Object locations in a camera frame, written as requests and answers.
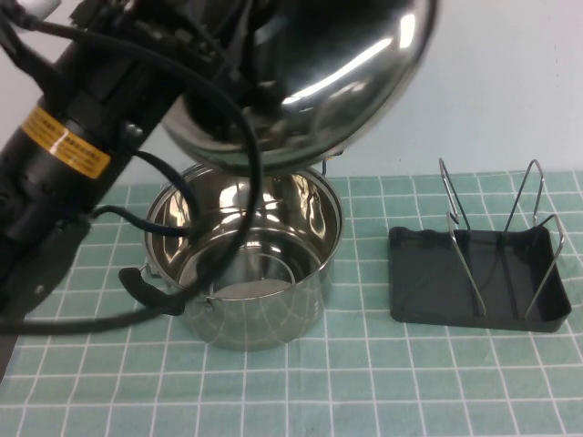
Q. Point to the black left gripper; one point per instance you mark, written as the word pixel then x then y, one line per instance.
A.
pixel 191 41

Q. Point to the stainless steel pot lid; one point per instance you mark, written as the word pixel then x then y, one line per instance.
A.
pixel 364 91

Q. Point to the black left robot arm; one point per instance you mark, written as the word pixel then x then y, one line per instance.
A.
pixel 41 173

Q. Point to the stainless steel cooking pot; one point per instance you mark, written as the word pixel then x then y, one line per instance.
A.
pixel 255 323

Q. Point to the green checked tablecloth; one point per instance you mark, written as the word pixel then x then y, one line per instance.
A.
pixel 346 387

